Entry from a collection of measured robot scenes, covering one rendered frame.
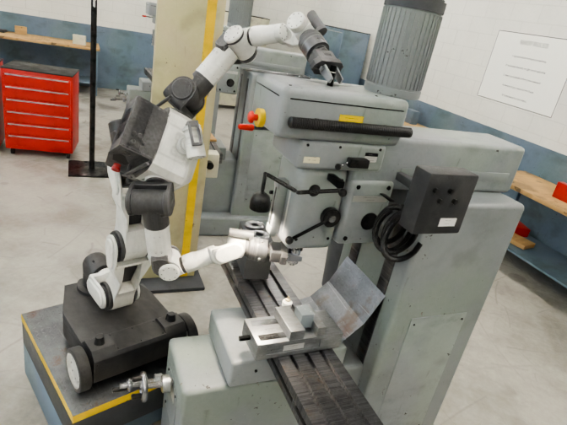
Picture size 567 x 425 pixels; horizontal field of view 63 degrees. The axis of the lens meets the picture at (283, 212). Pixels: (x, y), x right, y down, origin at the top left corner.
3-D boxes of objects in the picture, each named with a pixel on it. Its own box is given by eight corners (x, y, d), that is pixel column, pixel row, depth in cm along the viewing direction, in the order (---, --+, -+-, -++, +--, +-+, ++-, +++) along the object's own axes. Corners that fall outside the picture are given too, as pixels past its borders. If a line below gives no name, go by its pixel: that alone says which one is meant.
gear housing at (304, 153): (296, 169, 149) (302, 140, 145) (270, 146, 170) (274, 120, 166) (381, 173, 163) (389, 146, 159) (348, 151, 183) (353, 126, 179)
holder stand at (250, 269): (242, 279, 209) (249, 240, 201) (234, 255, 228) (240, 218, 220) (267, 279, 212) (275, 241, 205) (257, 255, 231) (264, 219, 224)
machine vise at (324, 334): (255, 361, 162) (259, 336, 158) (241, 333, 174) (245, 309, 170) (339, 347, 177) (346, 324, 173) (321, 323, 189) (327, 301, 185)
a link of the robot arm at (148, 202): (133, 230, 161) (128, 197, 154) (138, 216, 169) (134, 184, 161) (167, 231, 162) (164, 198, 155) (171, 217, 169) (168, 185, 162)
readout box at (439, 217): (413, 236, 146) (434, 174, 138) (396, 223, 153) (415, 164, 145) (461, 235, 154) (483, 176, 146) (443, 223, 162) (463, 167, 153)
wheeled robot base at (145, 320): (41, 312, 243) (40, 258, 230) (135, 288, 277) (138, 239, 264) (86, 392, 202) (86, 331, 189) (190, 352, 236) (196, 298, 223)
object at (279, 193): (269, 234, 169) (278, 180, 161) (265, 228, 172) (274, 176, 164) (278, 234, 171) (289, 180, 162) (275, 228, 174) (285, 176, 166)
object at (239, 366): (228, 389, 174) (232, 364, 170) (207, 330, 203) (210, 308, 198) (342, 370, 195) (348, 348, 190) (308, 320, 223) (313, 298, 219)
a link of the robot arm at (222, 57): (244, 42, 184) (207, 85, 183) (227, 18, 173) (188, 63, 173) (261, 51, 177) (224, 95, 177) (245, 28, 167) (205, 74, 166)
